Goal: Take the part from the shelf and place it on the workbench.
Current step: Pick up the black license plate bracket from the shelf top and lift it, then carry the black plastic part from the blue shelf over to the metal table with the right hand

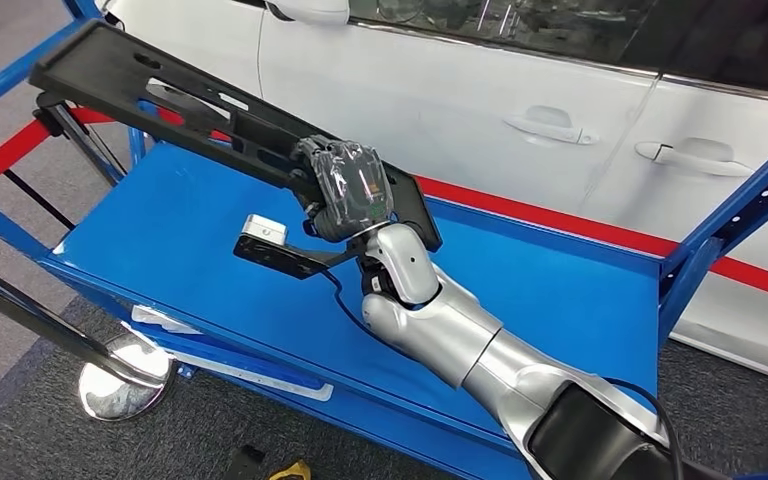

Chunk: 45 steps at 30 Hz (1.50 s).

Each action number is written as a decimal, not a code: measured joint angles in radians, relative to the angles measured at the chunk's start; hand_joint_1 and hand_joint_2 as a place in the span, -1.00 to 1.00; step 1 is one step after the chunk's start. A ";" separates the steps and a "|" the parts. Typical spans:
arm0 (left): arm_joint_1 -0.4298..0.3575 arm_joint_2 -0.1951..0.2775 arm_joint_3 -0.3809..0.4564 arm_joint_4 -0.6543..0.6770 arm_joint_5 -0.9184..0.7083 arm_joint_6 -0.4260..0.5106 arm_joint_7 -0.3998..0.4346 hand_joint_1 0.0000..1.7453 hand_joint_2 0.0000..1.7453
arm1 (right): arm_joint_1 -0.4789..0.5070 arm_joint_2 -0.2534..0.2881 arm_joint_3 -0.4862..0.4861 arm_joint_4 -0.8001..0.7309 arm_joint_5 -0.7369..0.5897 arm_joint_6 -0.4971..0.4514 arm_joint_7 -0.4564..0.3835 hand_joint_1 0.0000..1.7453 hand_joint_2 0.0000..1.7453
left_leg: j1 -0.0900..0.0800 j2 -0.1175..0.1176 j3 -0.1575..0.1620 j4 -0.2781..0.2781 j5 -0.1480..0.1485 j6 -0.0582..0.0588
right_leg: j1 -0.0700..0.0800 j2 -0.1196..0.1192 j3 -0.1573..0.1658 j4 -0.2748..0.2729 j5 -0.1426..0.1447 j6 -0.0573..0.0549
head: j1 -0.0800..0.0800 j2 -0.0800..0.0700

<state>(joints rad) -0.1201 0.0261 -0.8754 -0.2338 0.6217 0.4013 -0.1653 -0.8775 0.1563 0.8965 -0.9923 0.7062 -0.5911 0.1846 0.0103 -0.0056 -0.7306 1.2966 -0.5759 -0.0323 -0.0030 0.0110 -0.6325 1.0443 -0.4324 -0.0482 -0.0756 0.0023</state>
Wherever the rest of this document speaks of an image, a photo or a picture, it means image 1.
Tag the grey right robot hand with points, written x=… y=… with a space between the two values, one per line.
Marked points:
x=351 y=189

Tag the black plastic plate frame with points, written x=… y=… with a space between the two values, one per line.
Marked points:
x=106 y=73

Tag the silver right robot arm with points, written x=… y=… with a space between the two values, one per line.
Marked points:
x=457 y=338

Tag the blue metal shelf rack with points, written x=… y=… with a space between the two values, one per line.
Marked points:
x=225 y=278

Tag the white car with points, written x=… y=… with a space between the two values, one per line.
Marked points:
x=457 y=86

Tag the yellow floor tape rectangle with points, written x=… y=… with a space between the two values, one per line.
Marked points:
x=291 y=472

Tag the red barrier belt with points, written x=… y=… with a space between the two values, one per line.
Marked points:
x=0 y=156

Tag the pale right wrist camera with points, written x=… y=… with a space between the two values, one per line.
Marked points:
x=265 y=227

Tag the black right camera bracket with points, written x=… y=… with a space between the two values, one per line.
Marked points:
x=284 y=258

